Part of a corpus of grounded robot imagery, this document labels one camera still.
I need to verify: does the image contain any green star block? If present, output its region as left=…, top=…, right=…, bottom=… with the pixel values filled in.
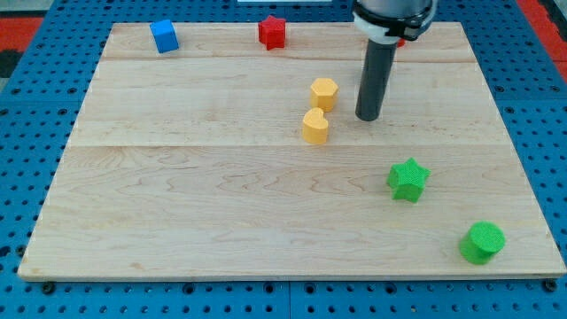
left=386, top=158, right=431, bottom=203

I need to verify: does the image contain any red star block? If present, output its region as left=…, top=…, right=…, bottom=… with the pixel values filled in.
left=258, top=15, right=286, bottom=51

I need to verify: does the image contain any yellow heart block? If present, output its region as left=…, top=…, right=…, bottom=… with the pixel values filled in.
left=302, top=107, right=329, bottom=144

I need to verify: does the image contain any wooden board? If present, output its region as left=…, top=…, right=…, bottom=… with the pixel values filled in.
left=18, top=22, right=566, bottom=282

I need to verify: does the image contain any yellow hexagon block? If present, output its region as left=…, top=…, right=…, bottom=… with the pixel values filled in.
left=309, top=78, right=338, bottom=113

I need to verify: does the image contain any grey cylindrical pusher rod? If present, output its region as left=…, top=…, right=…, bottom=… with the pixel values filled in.
left=355, top=40, right=397, bottom=121

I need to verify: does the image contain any blue cube block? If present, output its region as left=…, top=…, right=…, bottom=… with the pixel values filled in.
left=150, top=19, right=179, bottom=53

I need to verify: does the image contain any green cylinder block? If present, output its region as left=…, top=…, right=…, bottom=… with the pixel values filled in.
left=459, top=221, right=506, bottom=265

